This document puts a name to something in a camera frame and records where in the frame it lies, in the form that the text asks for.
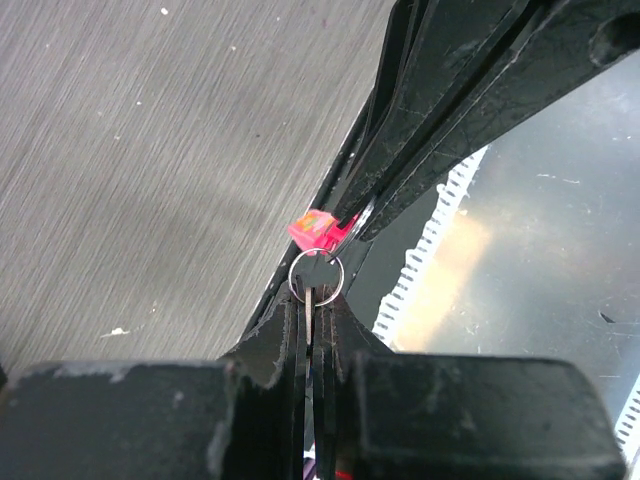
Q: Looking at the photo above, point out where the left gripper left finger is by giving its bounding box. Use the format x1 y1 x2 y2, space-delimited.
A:
1 288 306 479

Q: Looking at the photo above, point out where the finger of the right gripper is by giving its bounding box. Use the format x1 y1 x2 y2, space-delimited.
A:
333 1 528 220
357 1 639 241

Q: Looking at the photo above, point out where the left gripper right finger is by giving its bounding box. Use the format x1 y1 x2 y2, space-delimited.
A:
313 295 628 479

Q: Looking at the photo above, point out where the silver keyring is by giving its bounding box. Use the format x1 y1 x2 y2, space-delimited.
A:
287 247 346 308

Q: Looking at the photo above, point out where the white slotted cable duct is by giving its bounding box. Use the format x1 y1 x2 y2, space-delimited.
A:
374 148 639 459

